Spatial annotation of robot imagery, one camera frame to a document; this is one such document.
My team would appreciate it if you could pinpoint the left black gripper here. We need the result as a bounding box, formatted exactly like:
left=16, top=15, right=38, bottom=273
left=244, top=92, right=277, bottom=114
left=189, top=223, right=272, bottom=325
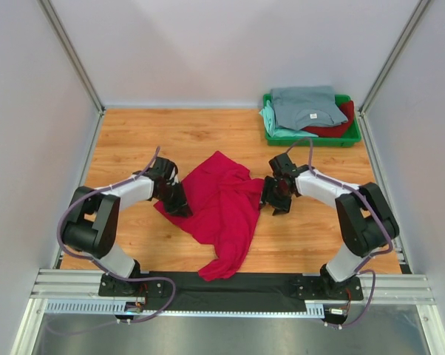
left=154, top=181, right=192, bottom=219

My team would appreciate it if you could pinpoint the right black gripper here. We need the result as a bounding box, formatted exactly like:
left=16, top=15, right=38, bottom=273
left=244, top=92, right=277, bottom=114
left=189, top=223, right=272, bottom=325
left=258, top=177, right=293, bottom=217

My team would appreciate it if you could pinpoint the bright red t shirt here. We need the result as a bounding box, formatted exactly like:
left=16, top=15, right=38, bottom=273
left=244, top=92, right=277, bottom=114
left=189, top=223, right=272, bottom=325
left=163, top=151, right=264, bottom=282

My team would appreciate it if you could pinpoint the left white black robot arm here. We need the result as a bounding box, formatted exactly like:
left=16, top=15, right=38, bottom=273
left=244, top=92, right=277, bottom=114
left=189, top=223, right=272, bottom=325
left=57, top=157, right=192, bottom=297

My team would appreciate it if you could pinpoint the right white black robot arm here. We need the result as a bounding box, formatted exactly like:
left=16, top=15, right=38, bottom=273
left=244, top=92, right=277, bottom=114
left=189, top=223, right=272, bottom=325
left=259, top=153, right=399, bottom=299

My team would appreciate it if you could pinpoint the light teal t shirt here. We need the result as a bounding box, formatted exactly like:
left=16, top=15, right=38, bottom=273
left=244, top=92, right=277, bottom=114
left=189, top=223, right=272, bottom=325
left=259, top=101, right=318, bottom=138

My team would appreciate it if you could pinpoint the grey blue t shirt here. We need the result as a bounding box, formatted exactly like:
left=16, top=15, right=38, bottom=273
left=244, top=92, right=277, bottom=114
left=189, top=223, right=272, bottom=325
left=271, top=86, right=347, bottom=130

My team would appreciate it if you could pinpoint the green plastic bin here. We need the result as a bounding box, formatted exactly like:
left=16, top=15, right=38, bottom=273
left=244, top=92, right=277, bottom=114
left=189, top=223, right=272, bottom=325
left=262, top=93, right=362, bottom=148

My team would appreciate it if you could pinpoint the black cloth strip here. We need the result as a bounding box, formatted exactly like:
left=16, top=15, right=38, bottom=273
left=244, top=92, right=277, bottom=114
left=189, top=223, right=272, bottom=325
left=149, top=271, right=306, bottom=312

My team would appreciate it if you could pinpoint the dark red t shirt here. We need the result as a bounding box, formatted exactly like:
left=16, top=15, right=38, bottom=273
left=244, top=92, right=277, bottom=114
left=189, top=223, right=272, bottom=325
left=303, top=101, right=355, bottom=138

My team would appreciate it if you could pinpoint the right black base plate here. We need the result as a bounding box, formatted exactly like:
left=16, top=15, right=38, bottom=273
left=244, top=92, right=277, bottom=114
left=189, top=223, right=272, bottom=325
left=288, top=274, right=364, bottom=301

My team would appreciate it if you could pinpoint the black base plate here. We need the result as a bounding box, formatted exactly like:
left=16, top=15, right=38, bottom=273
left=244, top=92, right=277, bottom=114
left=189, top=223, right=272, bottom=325
left=288, top=274, right=364, bottom=301
left=98, top=274, right=173, bottom=298

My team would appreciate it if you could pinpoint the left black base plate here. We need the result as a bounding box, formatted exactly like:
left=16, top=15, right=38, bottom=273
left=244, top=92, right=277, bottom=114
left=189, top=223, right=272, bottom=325
left=98, top=274, right=173, bottom=298

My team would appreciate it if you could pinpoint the aluminium front rail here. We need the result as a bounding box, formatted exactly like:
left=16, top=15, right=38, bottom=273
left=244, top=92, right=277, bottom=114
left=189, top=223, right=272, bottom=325
left=30, top=269, right=436, bottom=305

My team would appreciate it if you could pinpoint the grey slotted cable duct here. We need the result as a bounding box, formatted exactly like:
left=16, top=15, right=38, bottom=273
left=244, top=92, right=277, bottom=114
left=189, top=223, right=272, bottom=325
left=44, top=299, right=327, bottom=319

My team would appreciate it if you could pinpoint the right aluminium corner post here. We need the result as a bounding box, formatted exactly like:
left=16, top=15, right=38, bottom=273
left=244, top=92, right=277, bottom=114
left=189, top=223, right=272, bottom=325
left=359, top=0, right=434, bottom=116

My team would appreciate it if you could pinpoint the aluminium corner post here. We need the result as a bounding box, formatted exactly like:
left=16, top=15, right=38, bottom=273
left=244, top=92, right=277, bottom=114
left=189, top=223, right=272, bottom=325
left=37, top=0, right=105, bottom=114
left=359, top=0, right=434, bottom=116

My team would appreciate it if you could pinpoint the left aluminium corner post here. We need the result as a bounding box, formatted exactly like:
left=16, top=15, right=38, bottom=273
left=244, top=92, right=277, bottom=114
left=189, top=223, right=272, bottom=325
left=37, top=0, right=105, bottom=114

